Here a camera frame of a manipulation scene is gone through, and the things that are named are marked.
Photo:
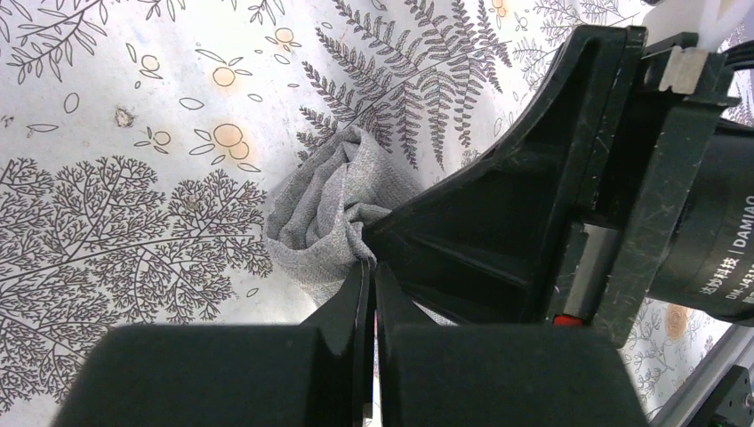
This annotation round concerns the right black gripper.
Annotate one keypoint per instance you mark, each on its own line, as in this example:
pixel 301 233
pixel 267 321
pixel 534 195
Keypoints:
pixel 634 142

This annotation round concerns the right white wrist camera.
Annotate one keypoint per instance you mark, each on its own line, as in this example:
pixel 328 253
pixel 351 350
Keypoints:
pixel 711 20

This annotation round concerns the floral patterned tablecloth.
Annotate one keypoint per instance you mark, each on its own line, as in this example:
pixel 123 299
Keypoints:
pixel 143 142

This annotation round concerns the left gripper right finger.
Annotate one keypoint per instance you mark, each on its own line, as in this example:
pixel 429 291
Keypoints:
pixel 494 375

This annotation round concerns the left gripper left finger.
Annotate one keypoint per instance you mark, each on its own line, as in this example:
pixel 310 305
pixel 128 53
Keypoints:
pixel 316 373

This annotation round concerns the grey cloth napkin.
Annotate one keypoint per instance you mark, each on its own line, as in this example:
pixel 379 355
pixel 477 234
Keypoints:
pixel 314 227

